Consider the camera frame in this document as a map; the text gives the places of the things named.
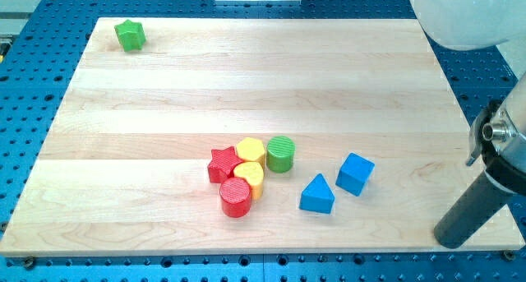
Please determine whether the green cylinder block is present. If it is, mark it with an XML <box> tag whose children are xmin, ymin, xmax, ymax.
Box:
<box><xmin>266</xmin><ymin>136</ymin><xmax>296</xmax><ymax>173</ymax></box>

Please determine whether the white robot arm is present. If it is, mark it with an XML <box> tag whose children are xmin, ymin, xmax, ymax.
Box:
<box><xmin>410</xmin><ymin>0</ymin><xmax>525</xmax><ymax>194</ymax></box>

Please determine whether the wooden board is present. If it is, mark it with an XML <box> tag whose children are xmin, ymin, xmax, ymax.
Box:
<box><xmin>0</xmin><ymin>17</ymin><xmax>526</xmax><ymax>257</ymax></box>

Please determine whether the yellow hexagon block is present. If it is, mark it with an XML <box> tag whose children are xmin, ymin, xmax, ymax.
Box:
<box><xmin>235</xmin><ymin>137</ymin><xmax>266</xmax><ymax>168</ymax></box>

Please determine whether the yellow heart block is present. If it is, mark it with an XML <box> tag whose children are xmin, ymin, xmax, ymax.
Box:
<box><xmin>233</xmin><ymin>162</ymin><xmax>265</xmax><ymax>200</ymax></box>

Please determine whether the red star block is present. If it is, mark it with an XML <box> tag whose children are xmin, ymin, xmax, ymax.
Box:
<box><xmin>207</xmin><ymin>146</ymin><xmax>243</xmax><ymax>183</ymax></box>

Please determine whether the red cylinder block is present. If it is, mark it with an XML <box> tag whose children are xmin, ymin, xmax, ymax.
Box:
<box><xmin>219</xmin><ymin>177</ymin><xmax>251</xmax><ymax>218</ymax></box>

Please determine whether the blue triangle block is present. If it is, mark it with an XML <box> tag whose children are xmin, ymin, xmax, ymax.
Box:
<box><xmin>299</xmin><ymin>173</ymin><xmax>335</xmax><ymax>214</ymax></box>

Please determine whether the blue cube block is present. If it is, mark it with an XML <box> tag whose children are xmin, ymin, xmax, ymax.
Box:
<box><xmin>335</xmin><ymin>153</ymin><xmax>375</xmax><ymax>196</ymax></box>

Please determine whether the green star block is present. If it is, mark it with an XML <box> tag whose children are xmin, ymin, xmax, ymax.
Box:
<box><xmin>114</xmin><ymin>20</ymin><xmax>146</xmax><ymax>52</ymax></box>

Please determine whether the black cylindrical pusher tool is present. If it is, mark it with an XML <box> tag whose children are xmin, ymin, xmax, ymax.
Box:
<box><xmin>433</xmin><ymin>171</ymin><xmax>514</xmax><ymax>249</ymax></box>

